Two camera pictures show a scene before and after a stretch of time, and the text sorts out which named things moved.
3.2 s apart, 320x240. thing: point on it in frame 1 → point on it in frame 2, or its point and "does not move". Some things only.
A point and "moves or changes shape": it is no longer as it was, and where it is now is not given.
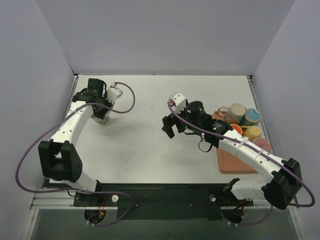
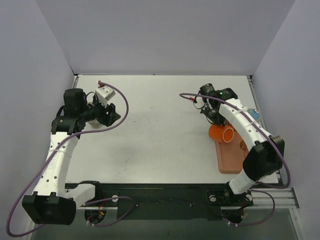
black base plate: (160, 201) does not move
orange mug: (237, 128) moves or changes shape
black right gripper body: (175, 122) → (215, 116)
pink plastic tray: (230, 161) does not move
